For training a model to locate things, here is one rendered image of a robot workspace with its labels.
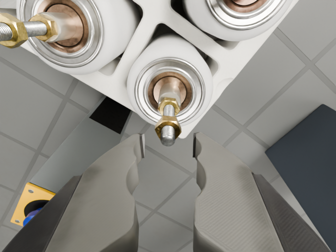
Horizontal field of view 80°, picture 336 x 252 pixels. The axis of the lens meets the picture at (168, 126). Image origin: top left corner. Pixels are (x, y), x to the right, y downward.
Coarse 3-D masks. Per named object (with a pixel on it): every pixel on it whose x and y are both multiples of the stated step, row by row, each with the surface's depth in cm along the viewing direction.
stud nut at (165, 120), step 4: (164, 116) 15; (168, 116) 15; (172, 116) 15; (160, 120) 14; (164, 120) 14; (168, 120) 14; (172, 120) 14; (176, 120) 14; (156, 124) 15; (160, 124) 14; (164, 124) 14; (168, 124) 14; (172, 124) 14; (176, 124) 14; (156, 128) 14; (160, 128) 14; (176, 128) 14; (180, 128) 15; (156, 132) 15; (160, 132) 15; (176, 132) 14; (180, 132) 15; (176, 136) 15
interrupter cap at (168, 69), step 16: (160, 64) 20; (176, 64) 20; (192, 64) 20; (144, 80) 21; (160, 80) 21; (176, 80) 21; (192, 80) 21; (144, 96) 22; (192, 96) 22; (144, 112) 22; (192, 112) 22
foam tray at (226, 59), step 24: (144, 0) 24; (168, 0) 24; (144, 24) 25; (168, 24) 25; (192, 24) 35; (144, 48) 33; (216, 48) 26; (240, 48) 26; (96, 72) 28; (120, 72) 28; (216, 72) 28; (120, 96) 30; (216, 96) 29
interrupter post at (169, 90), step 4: (164, 84) 21; (168, 84) 21; (172, 84) 21; (160, 88) 21; (164, 88) 20; (168, 88) 20; (172, 88) 20; (176, 88) 20; (160, 92) 20; (164, 92) 19; (168, 92) 19; (172, 92) 19; (176, 92) 19; (160, 96) 19; (164, 96) 19; (168, 96) 19; (172, 96) 19; (176, 96) 19; (160, 100) 19; (180, 100) 19; (180, 104) 19
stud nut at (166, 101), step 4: (164, 100) 17; (168, 100) 17; (172, 100) 18; (176, 100) 18; (160, 104) 18; (164, 104) 18; (172, 104) 18; (176, 104) 18; (160, 108) 18; (176, 108) 18; (160, 112) 18; (176, 112) 18
